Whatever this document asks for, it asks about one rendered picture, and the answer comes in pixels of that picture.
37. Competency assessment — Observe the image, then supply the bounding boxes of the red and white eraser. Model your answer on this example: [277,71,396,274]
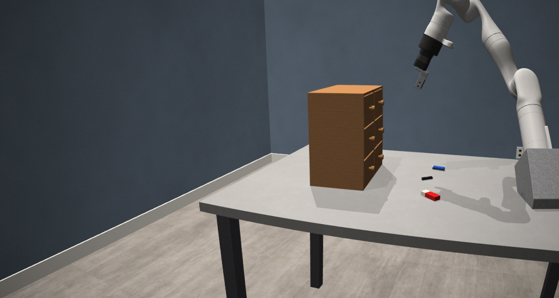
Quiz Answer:
[421,190,440,201]

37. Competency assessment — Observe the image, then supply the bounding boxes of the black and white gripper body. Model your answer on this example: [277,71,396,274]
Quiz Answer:
[413,22,454,71]

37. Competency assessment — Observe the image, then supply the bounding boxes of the small brown wooden chest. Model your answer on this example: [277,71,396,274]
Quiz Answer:
[307,85,383,191]

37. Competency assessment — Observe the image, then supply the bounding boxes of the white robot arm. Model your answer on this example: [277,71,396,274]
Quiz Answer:
[431,0,552,152]

